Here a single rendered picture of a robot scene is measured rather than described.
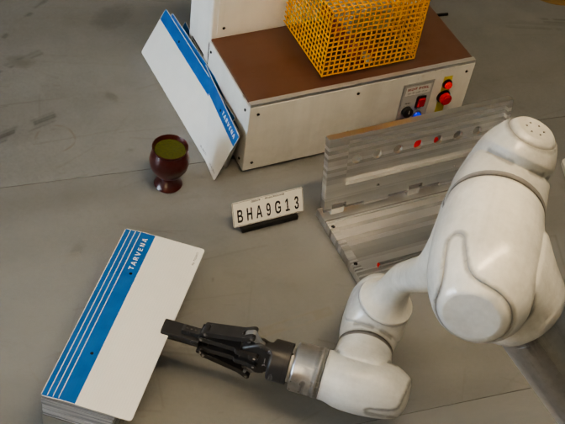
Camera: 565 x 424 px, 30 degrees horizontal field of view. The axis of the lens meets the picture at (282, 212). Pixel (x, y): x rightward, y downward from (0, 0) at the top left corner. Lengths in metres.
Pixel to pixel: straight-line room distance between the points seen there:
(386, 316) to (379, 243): 0.34
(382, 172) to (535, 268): 0.96
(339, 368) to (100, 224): 0.63
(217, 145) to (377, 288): 0.58
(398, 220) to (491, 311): 0.99
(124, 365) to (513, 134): 0.81
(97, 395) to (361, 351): 0.46
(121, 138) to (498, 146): 1.15
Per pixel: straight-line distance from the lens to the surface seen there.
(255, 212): 2.18
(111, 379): 1.84
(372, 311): 1.88
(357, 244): 2.18
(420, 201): 2.30
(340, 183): 2.18
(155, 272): 1.98
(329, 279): 2.13
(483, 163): 1.40
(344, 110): 2.30
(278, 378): 1.86
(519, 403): 2.06
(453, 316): 1.29
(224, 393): 1.94
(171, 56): 2.48
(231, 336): 1.84
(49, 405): 1.85
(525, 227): 1.33
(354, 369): 1.83
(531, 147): 1.40
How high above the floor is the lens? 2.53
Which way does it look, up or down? 47 degrees down
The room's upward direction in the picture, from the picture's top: 10 degrees clockwise
